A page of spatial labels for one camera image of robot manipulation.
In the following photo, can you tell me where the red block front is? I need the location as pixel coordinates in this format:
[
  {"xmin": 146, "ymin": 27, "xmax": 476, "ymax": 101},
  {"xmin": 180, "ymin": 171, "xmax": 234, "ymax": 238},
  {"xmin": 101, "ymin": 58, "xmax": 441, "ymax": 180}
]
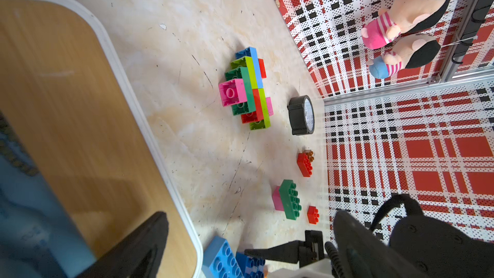
[{"xmin": 297, "ymin": 153, "xmax": 313, "ymax": 178}]

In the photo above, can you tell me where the doll with pink stripes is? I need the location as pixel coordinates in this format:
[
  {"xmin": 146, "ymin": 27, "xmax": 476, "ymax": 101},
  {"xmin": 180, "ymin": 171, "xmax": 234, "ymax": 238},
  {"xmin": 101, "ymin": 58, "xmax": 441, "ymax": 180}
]
[{"xmin": 361, "ymin": 0, "xmax": 450, "ymax": 50}]

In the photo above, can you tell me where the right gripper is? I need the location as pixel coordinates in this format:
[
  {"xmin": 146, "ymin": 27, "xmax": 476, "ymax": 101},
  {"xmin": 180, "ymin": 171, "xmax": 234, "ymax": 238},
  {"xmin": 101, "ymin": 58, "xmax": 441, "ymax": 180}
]
[{"xmin": 244, "ymin": 230, "xmax": 325, "ymax": 266}]

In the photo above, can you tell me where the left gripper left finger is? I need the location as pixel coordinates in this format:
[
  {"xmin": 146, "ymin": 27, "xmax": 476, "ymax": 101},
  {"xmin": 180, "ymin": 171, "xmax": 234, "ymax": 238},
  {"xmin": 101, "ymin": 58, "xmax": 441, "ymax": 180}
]
[{"xmin": 78, "ymin": 211, "xmax": 169, "ymax": 277}]

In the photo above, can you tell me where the white tray with wood lid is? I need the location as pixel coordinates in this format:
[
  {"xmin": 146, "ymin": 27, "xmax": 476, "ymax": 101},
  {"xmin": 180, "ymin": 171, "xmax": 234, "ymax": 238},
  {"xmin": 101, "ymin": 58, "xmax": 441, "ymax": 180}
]
[{"xmin": 1, "ymin": 0, "xmax": 203, "ymax": 277}]

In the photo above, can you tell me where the black hook rail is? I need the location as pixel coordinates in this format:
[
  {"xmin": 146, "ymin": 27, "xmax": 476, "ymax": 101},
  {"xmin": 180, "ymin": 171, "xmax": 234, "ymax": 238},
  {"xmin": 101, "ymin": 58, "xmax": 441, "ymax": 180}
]
[{"xmin": 452, "ymin": 0, "xmax": 493, "ymax": 65}]

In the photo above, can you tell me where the small red block back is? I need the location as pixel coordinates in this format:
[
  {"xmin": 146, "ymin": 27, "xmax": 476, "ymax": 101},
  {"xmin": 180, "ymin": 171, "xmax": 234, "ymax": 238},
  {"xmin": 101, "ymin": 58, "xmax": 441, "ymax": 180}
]
[{"xmin": 258, "ymin": 59, "xmax": 267, "ymax": 79}]

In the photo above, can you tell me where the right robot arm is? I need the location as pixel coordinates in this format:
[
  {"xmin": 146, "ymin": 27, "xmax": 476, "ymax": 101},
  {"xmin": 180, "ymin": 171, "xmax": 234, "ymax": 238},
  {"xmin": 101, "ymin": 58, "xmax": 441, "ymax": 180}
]
[{"xmin": 244, "ymin": 194, "xmax": 493, "ymax": 277}]

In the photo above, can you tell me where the small red block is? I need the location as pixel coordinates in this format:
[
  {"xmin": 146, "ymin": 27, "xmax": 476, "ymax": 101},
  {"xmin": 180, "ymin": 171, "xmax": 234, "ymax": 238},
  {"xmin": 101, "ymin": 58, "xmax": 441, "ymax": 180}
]
[
  {"xmin": 258, "ymin": 59, "xmax": 267, "ymax": 79},
  {"xmin": 307, "ymin": 205, "xmax": 320, "ymax": 225}
]

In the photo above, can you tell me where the pink block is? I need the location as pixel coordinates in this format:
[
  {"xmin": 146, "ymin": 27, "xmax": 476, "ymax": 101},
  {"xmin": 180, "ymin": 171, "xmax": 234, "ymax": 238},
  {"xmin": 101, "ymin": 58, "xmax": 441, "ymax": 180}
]
[
  {"xmin": 266, "ymin": 97, "xmax": 274, "ymax": 117},
  {"xmin": 271, "ymin": 186, "xmax": 284, "ymax": 212},
  {"xmin": 218, "ymin": 79, "xmax": 248, "ymax": 107}
]

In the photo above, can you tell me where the doll with blue shorts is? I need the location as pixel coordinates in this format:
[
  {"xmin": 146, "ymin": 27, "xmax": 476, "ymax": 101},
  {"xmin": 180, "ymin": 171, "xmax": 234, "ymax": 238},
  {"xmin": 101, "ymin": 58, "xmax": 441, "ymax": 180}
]
[{"xmin": 367, "ymin": 33, "xmax": 442, "ymax": 79}]

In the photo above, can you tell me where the red long block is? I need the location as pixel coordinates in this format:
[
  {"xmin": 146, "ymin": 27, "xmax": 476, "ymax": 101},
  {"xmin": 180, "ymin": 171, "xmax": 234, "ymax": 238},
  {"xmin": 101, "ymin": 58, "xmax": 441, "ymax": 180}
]
[{"xmin": 241, "ymin": 89, "xmax": 264, "ymax": 124}]

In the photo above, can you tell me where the dark green block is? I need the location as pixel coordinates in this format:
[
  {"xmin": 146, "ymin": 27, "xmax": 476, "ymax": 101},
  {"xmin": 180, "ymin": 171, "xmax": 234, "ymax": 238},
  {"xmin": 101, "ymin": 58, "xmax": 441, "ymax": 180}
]
[{"xmin": 224, "ymin": 67, "xmax": 256, "ymax": 116}]

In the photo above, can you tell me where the small red block right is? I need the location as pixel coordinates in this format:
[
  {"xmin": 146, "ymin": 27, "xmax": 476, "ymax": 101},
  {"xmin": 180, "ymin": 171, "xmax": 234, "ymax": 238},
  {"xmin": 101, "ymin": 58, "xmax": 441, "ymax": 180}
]
[{"xmin": 307, "ymin": 205, "xmax": 320, "ymax": 225}]

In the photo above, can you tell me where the lime block small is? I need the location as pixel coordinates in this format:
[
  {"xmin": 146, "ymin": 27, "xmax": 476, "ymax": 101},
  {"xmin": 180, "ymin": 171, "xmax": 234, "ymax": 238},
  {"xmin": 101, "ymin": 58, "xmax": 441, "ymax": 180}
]
[{"xmin": 230, "ymin": 56, "xmax": 259, "ymax": 89}]

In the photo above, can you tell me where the blue square block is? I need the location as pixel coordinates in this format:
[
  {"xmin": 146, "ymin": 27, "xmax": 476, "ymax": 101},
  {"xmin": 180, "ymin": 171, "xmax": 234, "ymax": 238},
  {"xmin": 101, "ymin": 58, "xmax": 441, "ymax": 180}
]
[{"xmin": 235, "ymin": 252, "xmax": 266, "ymax": 278}]

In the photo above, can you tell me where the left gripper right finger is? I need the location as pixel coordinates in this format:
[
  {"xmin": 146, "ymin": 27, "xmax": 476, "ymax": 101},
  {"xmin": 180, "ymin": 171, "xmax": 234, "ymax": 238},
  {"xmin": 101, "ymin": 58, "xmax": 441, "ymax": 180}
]
[{"xmin": 333, "ymin": 211, "xmax": 427, "ymax": 277}]

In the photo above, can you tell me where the green block front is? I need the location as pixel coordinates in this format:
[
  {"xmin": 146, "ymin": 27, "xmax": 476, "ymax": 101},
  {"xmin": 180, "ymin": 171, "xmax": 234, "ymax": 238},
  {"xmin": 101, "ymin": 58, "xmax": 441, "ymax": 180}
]
[{"xmin": 279, "ymin": 180, "xmax": 302, "ymax": 220}]

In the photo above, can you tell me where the brown orange block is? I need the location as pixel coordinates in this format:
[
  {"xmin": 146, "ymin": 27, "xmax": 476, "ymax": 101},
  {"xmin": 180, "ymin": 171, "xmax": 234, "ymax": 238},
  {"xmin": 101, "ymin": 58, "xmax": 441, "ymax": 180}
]
[{"xmin": 304, "ymin": 150, "xmax": 315, "ymax": 162}]

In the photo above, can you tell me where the lime long block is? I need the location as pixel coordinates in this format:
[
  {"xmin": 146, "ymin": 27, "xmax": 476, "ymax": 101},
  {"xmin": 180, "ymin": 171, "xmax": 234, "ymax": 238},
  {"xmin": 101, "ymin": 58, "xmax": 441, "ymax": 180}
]
[{"xmin": 249, "ymin": 89, "xmax": 271, "ymax": 131}]

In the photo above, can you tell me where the light blue block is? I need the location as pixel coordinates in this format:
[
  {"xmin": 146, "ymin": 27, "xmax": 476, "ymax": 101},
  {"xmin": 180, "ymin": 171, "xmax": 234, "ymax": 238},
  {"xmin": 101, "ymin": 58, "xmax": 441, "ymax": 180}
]
[
  {"xmin": 235, "ymin": 47, "xmax": 264, "ymax": 89},
  {"xmin": 202, "ymin": 236, "xmax": 244, "ymax": 278}
]

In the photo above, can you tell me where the black round table clock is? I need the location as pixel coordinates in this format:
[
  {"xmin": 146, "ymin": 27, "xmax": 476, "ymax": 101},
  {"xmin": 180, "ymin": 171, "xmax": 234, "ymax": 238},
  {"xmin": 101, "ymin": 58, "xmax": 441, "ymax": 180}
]
[{"xmin": 287, "ymin": 95, "xmax": 315, "ymax": 135}]

